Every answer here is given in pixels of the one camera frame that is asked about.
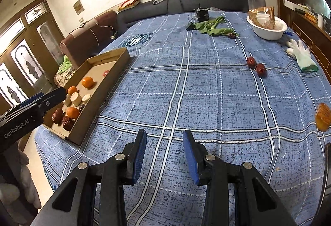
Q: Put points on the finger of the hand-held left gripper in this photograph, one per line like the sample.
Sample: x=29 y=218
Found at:
x=55 y=96
x=35 y=97

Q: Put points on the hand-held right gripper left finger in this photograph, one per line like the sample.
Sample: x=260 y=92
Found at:
x=139 y=156

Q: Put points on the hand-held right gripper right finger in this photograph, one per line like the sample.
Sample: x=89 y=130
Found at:
x=191 y=158

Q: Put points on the orange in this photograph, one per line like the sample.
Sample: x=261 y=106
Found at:
x=87 y=81
x=73 y=112
x=72 y=90

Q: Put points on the cardboard box tray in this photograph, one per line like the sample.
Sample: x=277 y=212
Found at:
x=108 y=59

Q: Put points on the person's left hand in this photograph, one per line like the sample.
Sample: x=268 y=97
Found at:
x=31 y=184

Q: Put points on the white cut chunk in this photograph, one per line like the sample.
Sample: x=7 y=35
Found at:
x=86 y=98
x=67 y=100
x=76 y=99

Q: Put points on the beige fringed blanket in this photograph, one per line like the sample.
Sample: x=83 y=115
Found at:
x=63 y=77

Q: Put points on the dark date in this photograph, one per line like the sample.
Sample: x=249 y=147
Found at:
x=82 y=107

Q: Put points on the green cloth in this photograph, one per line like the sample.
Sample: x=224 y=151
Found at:
x=66 y=62

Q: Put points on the small red date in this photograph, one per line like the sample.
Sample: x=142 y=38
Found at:
x=106 y=73

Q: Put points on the brown armchair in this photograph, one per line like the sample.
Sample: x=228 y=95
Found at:
x=85 y=44

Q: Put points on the blue plaid blanket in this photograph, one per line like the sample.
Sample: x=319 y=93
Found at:
x=206 y=99

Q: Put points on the wooden glass panel door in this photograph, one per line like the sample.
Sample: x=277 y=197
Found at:
x=33 y=31

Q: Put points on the red flat box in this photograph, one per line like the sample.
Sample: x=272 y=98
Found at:
x=129 y=3

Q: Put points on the green rag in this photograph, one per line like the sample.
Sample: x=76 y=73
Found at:
x=214 y=30

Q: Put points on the black leather sofa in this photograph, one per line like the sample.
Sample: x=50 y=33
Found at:
x=155 y=6

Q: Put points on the black curved tube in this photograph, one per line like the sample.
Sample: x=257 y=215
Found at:
x=327 y=153

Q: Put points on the orange brown round piece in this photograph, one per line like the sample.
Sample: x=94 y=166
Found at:
x=323 y=117

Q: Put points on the black device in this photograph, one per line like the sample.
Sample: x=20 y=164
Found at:
x=203 y=15

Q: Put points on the white plastic bowl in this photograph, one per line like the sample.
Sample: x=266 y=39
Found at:
x=269 y=33

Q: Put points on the white work glove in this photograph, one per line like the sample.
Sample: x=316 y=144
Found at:
x=302 y=56

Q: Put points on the blue pen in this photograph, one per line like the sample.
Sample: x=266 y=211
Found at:
x=289 y=33

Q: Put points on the brown clear plastic wrapper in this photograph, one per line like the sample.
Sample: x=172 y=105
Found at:
x=258 y=12

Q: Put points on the paper wall notice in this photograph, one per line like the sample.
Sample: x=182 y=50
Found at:
x=78 y=7

